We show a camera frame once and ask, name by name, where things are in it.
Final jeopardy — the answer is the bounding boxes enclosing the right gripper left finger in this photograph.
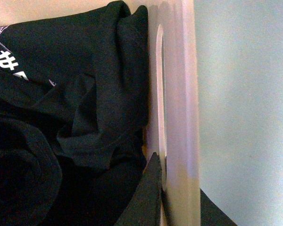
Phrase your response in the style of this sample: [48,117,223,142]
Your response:
[115,152,162,226]

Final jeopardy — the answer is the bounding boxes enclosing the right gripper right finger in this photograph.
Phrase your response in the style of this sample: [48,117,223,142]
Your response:
[200,190,237,226]

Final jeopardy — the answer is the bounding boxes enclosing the black printed t-shirt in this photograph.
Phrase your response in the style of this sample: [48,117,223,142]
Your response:
[0,1,149,226]

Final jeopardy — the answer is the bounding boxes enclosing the beige plastic laundry hamper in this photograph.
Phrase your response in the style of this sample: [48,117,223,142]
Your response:
[0,0,200,226]

